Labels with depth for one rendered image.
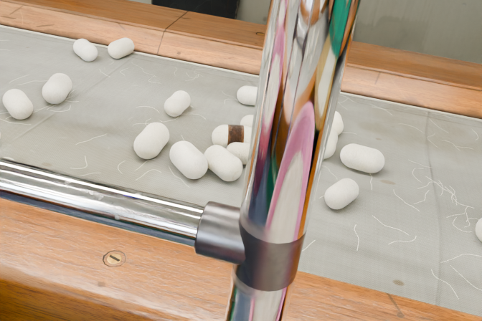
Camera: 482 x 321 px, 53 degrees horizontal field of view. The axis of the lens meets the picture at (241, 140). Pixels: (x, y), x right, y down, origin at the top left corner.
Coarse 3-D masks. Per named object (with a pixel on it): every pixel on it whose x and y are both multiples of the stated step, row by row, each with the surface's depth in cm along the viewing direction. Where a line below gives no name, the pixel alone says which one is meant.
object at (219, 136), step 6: (222, 126) 39; (246, 126) 40; (216, 132) 39; (222, 132) 39; (246, 132) 39; (216, 138) 39; (222, 138) 39; (246, 138) 39; (216, 144) 39; (222, 144) 39
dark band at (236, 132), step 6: (228, 126) 39; (234, 126) 39; (240, 126) 39; (228, 132) 39; (234, 132) 39; (240, 132) 39; (228, 138) 39; (234, 138) 39; (240, 138) 39; (228, 144) 39
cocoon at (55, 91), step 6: (54, 78) 43; (60, 78) 43; (66, 78) 44; (48, 84) 42; (54, 84) 42; (60, 84) 43; (66, 84) 44; (42, 90) 42; (48, 90) 42; (54, 90) 42; (60, 90) 42; (66, 90) 43; (48, 96) 42; (54, 96) 42; (60, 96) 42; (66, 96) 43; (54, 102) 43; (60, 102) 43
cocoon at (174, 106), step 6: (180, 90) 45; (174, 96) 43; (180, 96) 44; (186, 96) 44; (168, 102) 43; (174, 102) 43; (180, 102) 43; (186, 102) 44; (168, 108) 43; (174, 108) 43; (180, 108) 43; (168, 114) 43; (174, 114) 43; (180, 114) 44
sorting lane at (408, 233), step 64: (0, 64) 49; (64, 64) 51; (128, 64) 53; (192, 64) 55; (0, 128) 39; (64, 128) 40; (128, 128) 41; (192, 128) 42; (384, 128) 47; (448, 128) 48; (192, 192) 35; (320, 192) 36; (384, 192) 37; (448, 192) 38; (320, 256) 31; (384, 256) 31; (448, 256) 32
